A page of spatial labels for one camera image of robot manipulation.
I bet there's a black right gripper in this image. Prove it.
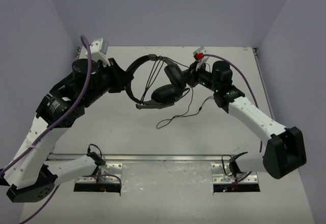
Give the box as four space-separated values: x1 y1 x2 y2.
180 60 220 92

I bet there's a black headset with microphone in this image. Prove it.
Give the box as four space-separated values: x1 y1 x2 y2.
125 54 186 109

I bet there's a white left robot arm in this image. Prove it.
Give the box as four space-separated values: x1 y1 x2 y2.
1 58 133 203

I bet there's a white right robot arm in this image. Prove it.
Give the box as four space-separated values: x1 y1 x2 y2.
184 61 307 179

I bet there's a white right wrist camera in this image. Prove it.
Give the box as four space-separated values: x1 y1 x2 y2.
193 46 208 63

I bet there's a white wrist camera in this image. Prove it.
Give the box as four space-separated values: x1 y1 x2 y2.
193 46 208 63
90 38 108 62

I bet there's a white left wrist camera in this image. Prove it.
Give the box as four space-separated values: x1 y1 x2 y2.
90 38 108 62

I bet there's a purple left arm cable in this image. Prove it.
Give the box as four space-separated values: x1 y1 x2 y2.
0 34 120 224

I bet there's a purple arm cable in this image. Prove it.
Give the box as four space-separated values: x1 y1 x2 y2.
203 53 263 153
0 34 120 224

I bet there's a thin black left base wire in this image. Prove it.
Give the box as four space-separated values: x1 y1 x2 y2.
86 144 103 166

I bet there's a thin black base wire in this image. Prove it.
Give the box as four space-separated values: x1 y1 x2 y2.
86 144 103 166
221 154 250 184

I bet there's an aluminium table rail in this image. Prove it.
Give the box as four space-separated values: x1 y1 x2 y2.
48 153 265 162

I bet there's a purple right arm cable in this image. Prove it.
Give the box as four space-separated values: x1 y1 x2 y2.
203 53 263 153

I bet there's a left aluminium base plate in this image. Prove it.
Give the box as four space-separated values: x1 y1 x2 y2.
75 162 123 184

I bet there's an aluminium base plate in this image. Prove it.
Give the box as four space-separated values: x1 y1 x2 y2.
75 162 123 184
211 161 258 184

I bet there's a thin black right base wire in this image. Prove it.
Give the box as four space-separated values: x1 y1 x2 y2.
221 154 250 184

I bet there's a right aluminium base plate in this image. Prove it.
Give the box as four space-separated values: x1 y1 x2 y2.
211 161 258 184

